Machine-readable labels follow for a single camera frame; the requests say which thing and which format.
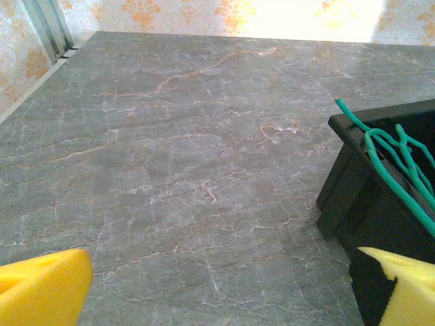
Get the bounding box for black open box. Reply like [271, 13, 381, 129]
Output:
[315, 98, 435, 264]

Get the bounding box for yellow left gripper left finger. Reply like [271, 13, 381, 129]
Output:
[0, 248, 94, 326]

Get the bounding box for aluminium frame post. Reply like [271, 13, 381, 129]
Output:
[22, 0, 75, 64]

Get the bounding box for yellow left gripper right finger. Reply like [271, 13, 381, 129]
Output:
[349, 247, 435, 326]

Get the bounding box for green cable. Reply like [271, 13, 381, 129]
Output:
[334, 97, 435, 238]

